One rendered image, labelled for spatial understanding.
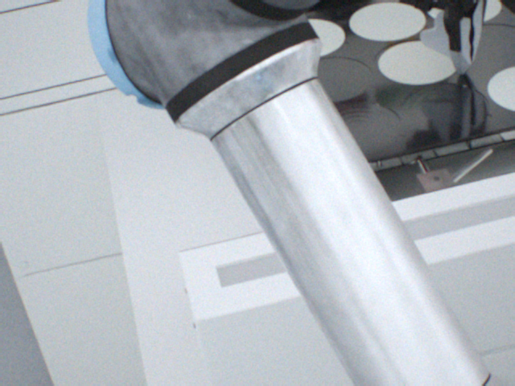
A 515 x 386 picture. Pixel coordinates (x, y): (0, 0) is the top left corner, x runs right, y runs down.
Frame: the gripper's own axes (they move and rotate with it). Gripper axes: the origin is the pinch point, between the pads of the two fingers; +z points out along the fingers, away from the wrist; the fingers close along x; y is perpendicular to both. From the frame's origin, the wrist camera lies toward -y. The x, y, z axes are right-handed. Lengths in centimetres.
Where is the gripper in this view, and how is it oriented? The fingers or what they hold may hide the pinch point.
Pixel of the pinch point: (467, 64)
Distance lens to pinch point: 127.1
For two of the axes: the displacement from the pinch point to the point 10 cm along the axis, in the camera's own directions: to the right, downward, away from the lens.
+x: -5.6, 5.7, -6.0
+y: -8.2, -2.8, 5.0
